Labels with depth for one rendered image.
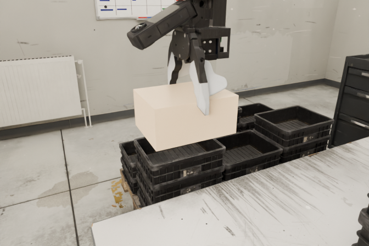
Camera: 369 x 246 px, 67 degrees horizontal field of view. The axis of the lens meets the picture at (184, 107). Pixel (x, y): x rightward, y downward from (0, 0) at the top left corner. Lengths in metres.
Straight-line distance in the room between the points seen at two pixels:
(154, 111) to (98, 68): 2.69
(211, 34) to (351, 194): 0.76
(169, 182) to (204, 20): 0.97
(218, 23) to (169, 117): 0.19
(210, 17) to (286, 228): 0.60
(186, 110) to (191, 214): 0.46
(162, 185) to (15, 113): 2.05
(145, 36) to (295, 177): 0.79
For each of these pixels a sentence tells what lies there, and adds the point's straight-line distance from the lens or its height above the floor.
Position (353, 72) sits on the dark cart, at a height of 0.79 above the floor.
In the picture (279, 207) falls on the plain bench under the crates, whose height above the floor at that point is 0.70.
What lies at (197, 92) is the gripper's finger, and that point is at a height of 1.14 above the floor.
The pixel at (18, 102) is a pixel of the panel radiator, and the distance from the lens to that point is 3.04.
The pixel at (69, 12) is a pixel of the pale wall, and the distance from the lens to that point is 3.02.
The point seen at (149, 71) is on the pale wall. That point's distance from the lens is 3.26.
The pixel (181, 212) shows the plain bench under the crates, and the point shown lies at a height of 0.70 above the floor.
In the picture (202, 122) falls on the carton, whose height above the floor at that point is 1.08.
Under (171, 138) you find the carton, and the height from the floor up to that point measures 1.06.
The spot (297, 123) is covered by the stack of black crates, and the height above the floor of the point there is 0.49.
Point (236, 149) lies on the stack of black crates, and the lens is 1.86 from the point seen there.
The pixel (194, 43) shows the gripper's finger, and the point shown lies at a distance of 0.46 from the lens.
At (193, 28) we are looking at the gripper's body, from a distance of 0.47.
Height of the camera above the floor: 1.28
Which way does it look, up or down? 21 degrees down
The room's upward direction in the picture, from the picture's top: straight up
